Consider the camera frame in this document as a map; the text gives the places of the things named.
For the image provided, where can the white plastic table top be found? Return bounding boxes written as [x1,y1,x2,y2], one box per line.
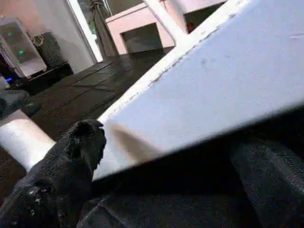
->
[91,0,304,184]

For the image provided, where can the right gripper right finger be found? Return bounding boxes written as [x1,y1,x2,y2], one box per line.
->
[229,140,304,228]

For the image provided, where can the low black stand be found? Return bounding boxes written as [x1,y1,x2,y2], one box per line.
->
[23,62,75,95]

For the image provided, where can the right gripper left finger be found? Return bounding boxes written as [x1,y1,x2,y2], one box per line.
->
[0,119,107,228]

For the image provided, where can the black work mat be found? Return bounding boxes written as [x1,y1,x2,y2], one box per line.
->
[0,47,304,228]

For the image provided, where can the white plastic table leg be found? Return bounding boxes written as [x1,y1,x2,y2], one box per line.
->
[142,0,189,46]
[0,117,57,172]

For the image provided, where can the black textured round vase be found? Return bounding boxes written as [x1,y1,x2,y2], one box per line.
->
[35,31,63,69]

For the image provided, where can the white cabinet with glass doors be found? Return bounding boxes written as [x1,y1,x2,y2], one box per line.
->
[105,0,229,56]

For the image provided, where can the white appliance green lights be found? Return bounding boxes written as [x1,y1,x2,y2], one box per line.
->
[0,17,48,78]

